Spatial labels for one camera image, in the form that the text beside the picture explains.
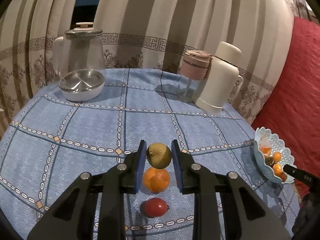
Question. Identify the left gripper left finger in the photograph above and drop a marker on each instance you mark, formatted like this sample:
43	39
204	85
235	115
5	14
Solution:
124	178

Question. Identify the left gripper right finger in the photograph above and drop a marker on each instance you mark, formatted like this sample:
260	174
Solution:
193	178

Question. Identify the mandarin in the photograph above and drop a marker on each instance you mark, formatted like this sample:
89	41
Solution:
156	180

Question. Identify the yellowish green small fruit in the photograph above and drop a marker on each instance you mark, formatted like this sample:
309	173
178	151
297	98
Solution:
159	155

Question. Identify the mandarin carried to basket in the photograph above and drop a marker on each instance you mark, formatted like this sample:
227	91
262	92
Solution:
277	169

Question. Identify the light blue lattice fruit basket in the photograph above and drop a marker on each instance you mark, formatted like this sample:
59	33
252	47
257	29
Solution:
278	145

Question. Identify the small orange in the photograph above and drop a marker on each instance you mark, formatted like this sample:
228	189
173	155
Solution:
283	176

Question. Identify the dark brown passion fruit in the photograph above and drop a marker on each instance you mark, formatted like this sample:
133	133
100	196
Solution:
269	161

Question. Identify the red cherry tomato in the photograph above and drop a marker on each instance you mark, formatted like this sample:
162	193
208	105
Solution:
154	207

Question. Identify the blue checked tablecloth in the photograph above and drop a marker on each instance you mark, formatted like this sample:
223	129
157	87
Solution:
51	141

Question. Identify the cream thermos flask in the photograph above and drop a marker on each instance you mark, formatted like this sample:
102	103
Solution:
222	81

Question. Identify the pink lidded glass cup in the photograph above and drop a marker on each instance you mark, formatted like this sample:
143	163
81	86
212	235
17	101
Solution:
193	69

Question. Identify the glass electric kettle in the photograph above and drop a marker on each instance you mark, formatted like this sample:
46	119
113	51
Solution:
78	61

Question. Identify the beige patterned curtain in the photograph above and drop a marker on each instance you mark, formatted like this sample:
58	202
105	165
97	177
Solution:
148	34

